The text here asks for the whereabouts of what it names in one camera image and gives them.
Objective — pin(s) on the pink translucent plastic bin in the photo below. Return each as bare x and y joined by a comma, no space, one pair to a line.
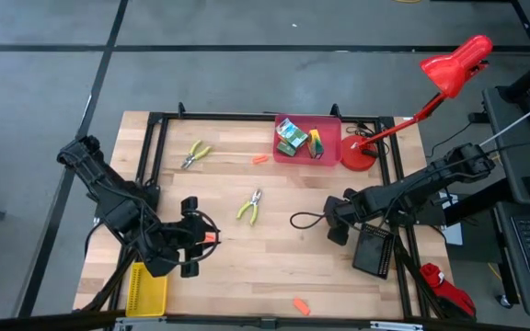
329,154

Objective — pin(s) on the red desk lamp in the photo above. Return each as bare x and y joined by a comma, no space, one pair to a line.
453,69

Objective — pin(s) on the caster wheel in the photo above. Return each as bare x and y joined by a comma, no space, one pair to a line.
505,301

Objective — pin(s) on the black metal beam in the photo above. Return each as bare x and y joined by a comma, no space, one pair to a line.
476,204

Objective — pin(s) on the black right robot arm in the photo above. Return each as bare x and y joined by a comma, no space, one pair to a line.
412,193

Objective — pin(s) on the dark grey side desk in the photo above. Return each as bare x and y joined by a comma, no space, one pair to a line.
509,276
513,184

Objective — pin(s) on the black plastic basket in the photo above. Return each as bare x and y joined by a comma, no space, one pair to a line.
373,253

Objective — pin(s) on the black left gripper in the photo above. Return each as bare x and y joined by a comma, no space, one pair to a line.
184,239

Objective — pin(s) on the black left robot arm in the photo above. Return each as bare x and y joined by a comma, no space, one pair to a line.
122,211

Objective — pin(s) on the white paper sheet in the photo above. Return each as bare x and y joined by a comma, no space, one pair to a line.
453,234

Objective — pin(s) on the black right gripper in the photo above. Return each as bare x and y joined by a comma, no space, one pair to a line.
352,209

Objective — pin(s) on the silver aluminium bracket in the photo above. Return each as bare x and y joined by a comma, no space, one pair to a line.
396,326

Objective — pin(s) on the black metal table frame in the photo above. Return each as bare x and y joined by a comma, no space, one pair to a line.
219,117

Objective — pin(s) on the yellow plastic basket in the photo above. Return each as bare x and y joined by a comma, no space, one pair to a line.
147,294

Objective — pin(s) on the orange eraser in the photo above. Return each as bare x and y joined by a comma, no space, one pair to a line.
260,159
301,306
210,237

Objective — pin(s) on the red glove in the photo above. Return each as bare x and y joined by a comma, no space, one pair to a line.
449,292

